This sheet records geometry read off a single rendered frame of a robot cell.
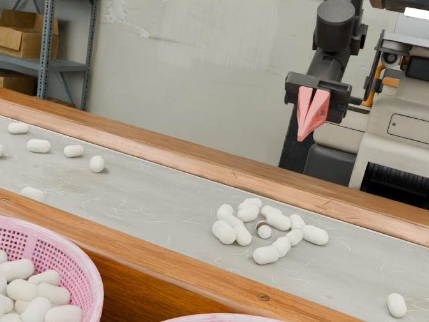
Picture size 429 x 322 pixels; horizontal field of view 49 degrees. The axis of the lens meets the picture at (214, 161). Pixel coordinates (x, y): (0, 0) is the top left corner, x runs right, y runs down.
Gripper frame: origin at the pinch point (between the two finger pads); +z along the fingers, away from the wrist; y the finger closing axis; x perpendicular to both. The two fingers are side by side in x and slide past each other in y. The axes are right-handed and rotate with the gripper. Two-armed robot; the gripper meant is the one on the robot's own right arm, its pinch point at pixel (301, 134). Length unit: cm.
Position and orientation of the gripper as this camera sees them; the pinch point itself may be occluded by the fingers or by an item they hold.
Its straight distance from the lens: 72.1
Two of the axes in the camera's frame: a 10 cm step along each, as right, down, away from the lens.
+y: 9.2, 2.7, -2.9
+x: 0.9, 5.8, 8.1
